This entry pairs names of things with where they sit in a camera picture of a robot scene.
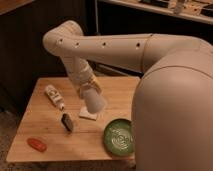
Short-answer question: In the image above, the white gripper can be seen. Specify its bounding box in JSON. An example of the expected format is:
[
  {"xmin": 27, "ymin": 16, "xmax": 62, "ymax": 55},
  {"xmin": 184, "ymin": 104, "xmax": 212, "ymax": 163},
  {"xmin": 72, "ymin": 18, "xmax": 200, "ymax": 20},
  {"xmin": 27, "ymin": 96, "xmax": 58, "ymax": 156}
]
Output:
[{"xmin": 68, "ymin": 59, "xmax": 101, "ymax": 99}]

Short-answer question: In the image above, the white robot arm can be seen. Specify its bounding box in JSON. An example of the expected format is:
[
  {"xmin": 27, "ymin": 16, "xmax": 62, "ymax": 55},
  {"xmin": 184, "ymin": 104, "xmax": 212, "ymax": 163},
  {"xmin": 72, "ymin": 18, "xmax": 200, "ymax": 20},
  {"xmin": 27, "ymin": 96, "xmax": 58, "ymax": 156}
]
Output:
[{"xmin": 43, "ymin": 21, "xmax": 213, "ymax": 171}]

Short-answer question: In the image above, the dark eraser block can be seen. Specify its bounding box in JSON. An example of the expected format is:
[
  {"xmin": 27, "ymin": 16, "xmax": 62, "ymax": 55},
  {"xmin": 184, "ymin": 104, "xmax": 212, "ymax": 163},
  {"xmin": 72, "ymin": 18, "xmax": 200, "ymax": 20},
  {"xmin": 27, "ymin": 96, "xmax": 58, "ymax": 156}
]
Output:
[{"xmin": 61, "ymin": 113, "xmax": 73, "ymax": 132}]

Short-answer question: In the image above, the green ceramic bowl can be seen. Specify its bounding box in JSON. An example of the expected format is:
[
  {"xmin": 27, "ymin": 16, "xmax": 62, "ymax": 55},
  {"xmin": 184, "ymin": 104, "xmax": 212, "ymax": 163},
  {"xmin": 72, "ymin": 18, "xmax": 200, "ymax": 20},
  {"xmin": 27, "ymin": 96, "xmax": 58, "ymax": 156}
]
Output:
[{"xmin": 103, "ymin": 118, "xmax": 134, "ymax": 157}]

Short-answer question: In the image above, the white sponge pad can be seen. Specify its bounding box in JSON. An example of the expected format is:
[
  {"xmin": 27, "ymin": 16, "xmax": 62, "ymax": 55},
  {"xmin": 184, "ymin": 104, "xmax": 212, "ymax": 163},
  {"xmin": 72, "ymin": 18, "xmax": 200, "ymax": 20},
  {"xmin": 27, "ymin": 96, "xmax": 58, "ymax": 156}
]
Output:
[{"xmin": 79, "ymin": 106, "xmax": 98, "ymax": 120}]

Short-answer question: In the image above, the white labelled bottle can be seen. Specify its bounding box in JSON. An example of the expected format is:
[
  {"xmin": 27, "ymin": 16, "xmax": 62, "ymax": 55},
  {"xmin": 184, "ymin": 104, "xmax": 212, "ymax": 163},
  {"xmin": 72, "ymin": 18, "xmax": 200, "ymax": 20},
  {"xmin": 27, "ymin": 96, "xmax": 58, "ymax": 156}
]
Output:
[{"xmin": 45, "ymin": 85, "xmax": 65, "ymax": 110}]

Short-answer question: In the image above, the wooden table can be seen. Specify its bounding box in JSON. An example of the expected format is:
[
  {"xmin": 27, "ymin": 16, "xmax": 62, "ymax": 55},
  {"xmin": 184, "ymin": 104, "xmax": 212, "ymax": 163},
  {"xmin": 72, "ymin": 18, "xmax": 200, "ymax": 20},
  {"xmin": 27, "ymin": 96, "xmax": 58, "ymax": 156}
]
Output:
[{"xmin": 7, "ymin": 77, "xmax": 139, "ymax": 162}]

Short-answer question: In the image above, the orange oval object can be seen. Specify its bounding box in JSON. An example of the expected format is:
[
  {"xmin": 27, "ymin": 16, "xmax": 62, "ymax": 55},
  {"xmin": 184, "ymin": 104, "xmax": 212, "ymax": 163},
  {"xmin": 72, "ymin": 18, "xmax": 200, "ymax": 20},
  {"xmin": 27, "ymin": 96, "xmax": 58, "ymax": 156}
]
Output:
[{"xmin": 27, "ymin": 138, "xmax": 47, "ymax": 152}]

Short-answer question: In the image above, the vertical metal pole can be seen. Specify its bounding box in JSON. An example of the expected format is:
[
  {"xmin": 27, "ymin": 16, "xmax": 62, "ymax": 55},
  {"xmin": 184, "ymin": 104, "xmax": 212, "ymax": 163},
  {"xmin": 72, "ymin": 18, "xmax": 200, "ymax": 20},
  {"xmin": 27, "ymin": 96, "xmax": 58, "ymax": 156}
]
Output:
[{"xmin": 94, "ymin": 0, "xmax": 99, "ymax": 35}]

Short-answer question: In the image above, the background shelf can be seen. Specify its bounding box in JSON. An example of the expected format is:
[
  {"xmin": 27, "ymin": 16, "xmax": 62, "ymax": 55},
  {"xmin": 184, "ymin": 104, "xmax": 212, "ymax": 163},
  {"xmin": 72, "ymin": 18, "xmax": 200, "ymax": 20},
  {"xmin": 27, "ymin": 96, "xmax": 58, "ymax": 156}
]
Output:
[{"xmin": 101, "ymin": 0, "xmax": 213, "ymax": 25}]

